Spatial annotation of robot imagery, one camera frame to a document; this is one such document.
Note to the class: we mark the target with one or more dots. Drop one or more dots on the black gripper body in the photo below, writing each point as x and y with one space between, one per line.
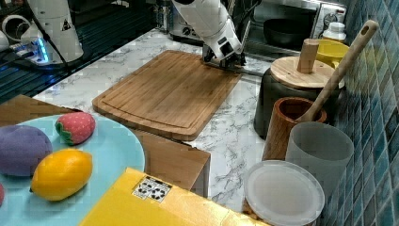
234 61

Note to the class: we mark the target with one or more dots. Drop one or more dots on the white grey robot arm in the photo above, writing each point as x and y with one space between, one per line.
213 24

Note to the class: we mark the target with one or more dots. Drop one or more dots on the stainless steel toaster oven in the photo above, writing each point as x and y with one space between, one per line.
280 26

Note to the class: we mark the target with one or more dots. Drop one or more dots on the black canister wooden lid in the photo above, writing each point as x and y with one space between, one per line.
293 76

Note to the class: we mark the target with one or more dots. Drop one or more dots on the bamboo cutting board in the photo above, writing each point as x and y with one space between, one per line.
174 95

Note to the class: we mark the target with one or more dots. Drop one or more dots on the brown wooden utensil cup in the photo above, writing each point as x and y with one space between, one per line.
284 114

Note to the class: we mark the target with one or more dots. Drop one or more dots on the yellow bowl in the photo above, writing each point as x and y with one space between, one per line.
331 52

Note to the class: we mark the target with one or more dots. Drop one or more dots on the small white cap bottle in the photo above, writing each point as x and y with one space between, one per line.
335 31

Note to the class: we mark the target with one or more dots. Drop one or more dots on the wooden tray box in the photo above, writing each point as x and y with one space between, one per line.
167 160

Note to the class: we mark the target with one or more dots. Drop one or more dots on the frosted plastic cup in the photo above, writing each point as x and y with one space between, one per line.
321 149

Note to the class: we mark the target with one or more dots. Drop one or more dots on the wooden spoon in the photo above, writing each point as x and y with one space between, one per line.
365 34

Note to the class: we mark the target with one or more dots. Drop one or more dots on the clear jar with lid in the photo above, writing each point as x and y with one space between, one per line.
283 194

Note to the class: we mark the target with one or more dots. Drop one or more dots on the light blue plate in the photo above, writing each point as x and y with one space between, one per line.
113 148

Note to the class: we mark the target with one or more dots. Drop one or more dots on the yellow cereal box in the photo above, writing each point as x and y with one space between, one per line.
138 199

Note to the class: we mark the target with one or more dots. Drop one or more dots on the red toy strawberry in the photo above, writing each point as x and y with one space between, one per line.
75 128

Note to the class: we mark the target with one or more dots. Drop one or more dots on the yellow toy lemon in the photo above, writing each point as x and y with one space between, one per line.
61 174

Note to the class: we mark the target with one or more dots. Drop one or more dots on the purple toy fruit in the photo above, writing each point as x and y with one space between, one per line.
22 147

